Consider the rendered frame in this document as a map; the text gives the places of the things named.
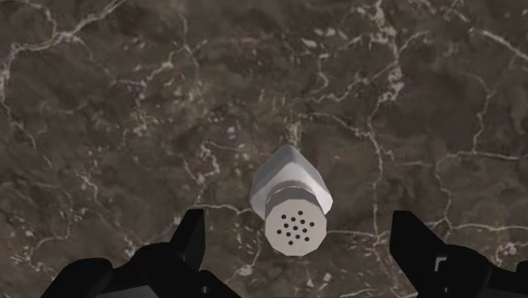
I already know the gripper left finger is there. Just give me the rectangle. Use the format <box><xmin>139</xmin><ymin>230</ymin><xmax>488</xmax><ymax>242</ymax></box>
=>
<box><xmin>40</xmin><ymin>207</ymin><xmax>242</xmax><ymax>298</ymax></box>

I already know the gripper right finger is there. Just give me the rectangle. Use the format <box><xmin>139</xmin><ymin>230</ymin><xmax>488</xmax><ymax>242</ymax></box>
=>
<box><xmin>388</xmin><ymin>210</ymin><xmax>528</xmax><ymax>298</ymax></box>

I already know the white salt shaker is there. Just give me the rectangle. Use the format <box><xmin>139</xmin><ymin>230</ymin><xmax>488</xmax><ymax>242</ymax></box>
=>
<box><xmin>249</xmin><ymin>143</ymin><xmax>334</xmax><ymax>257</ymax></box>

